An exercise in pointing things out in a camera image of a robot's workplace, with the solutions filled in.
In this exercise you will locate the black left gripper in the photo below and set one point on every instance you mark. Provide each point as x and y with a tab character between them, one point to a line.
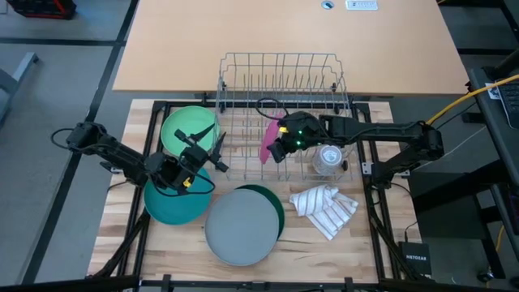
194	160

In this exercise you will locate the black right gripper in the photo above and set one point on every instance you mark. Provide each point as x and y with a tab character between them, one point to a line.
302	130

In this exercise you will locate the white power strip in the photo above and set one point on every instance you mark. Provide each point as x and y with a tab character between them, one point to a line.
361	4

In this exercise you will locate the grey desk grommet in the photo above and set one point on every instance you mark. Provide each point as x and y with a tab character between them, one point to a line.
327	4

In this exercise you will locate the black keyboard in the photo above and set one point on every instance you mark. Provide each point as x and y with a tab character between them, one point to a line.
510	105

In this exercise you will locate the black side table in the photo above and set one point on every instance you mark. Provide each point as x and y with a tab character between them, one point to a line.
490	134

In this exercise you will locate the small pink plate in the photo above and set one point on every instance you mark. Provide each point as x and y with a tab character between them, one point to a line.
268	140

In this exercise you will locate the grey plate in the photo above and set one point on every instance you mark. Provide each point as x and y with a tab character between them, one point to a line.
241	227

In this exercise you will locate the light green plate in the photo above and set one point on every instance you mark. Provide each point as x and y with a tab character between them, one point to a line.
182	125

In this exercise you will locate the white striped dish towel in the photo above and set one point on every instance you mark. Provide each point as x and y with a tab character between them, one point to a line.
322	209

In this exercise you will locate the white paper sticker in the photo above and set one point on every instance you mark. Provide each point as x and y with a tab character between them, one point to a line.
492	91

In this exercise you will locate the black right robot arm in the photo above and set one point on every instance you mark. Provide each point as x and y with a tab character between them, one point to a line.
385	130

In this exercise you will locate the tan wooden desk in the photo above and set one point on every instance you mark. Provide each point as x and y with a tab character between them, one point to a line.
284	32

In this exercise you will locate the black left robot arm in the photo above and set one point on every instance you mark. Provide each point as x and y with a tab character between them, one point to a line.
121	156

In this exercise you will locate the black network switch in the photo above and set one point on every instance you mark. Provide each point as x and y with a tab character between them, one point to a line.
415	257

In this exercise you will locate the black and red toolbox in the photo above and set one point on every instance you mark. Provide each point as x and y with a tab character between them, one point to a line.
40	8

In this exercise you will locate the black metal table frame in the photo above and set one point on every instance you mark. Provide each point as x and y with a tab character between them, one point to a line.
202	286

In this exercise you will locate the clear patterned glass cup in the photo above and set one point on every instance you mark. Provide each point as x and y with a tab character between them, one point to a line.
328	159

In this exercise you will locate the dark green plate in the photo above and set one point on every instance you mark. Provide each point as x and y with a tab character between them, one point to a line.
279	207

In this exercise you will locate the teal plate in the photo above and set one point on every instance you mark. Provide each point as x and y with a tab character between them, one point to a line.
174	209

